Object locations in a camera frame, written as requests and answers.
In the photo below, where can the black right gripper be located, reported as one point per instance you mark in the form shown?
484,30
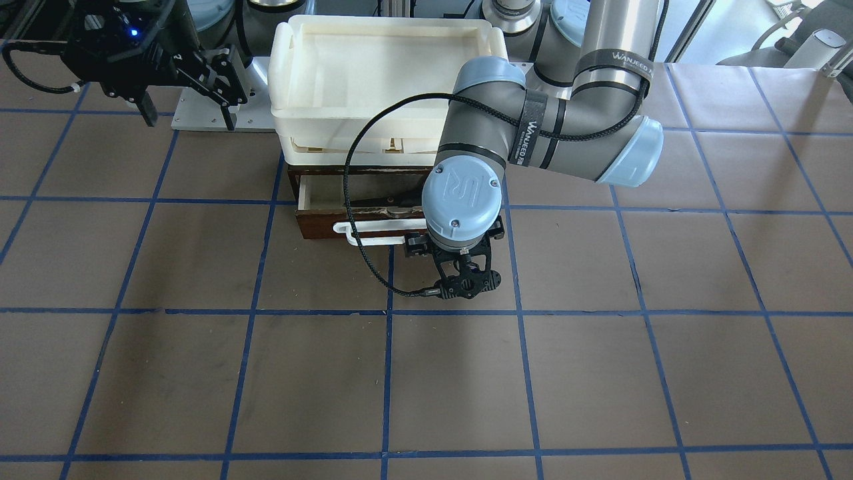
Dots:
168,54

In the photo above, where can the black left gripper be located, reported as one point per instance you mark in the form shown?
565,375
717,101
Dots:
416,244

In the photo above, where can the orange grey scissors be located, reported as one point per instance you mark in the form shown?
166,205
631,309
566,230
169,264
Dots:
404,200

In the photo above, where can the light wooden drawer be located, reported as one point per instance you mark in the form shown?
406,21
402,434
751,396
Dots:
321,214

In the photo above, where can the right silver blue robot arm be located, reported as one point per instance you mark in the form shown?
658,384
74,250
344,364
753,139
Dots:
249,25

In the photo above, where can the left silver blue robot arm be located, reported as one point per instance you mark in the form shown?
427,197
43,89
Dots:
568,103

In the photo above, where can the dark brown wooden cabinet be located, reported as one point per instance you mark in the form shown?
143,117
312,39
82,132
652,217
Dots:
296,172

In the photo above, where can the cream plastic tray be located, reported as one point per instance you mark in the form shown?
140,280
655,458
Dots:
328,75

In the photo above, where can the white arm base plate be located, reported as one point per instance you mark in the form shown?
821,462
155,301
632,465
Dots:
525,68
195,112

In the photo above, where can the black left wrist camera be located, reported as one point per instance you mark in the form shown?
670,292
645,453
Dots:
470,279

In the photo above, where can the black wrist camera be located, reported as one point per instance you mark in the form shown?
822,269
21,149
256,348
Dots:
470,279
111,31

